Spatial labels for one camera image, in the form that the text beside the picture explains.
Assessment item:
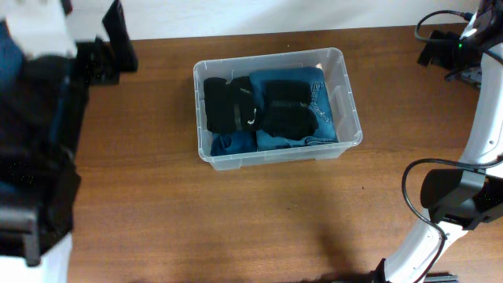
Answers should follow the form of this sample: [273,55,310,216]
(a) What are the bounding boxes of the large black garment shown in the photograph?
[204,76,261,134]

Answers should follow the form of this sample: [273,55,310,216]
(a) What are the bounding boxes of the blue jeans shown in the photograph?
[249,67,338,151]

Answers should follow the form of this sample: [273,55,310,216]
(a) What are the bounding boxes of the teal blue garment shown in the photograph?
[211,131,257,156]

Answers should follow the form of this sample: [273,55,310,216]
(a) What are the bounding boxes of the small black garment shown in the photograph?
[261,80,318,141]

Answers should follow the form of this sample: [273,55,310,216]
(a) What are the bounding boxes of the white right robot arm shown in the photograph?
[369,0,502,282]

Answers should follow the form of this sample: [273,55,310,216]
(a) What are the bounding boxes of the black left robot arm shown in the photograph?
[1,0,138,283]

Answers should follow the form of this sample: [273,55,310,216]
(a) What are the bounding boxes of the clear plastic storage bin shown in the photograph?
[193,47,363,171]

